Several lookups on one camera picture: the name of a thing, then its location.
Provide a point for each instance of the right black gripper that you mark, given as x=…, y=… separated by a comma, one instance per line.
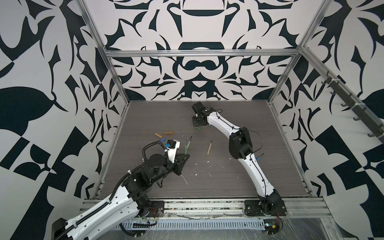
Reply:
x=194, y=124

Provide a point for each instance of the white cable duct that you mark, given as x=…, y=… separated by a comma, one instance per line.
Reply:
x=201, y=224

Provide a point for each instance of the green lit circuit board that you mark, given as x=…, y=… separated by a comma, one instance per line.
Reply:
x=273, y=227

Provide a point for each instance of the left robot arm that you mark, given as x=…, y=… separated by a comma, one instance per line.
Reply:
x=129, y=197

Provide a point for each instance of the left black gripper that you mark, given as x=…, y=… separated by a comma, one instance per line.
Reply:
x=176, y=166

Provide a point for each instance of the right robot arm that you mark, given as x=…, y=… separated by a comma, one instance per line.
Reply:
x=241, y=148

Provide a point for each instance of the tan pen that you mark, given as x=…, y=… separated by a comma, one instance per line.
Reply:
x=210, y=147

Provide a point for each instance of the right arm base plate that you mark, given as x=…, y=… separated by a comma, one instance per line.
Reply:
x=256, y=208

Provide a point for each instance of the green pen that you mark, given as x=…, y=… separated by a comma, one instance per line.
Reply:
x=190, y=139
x=186, y=146

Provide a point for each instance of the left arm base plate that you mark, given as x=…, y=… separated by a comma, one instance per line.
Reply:
x=151, y=209

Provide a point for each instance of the blue pen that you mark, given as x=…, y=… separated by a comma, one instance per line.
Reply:
x=259, y=157

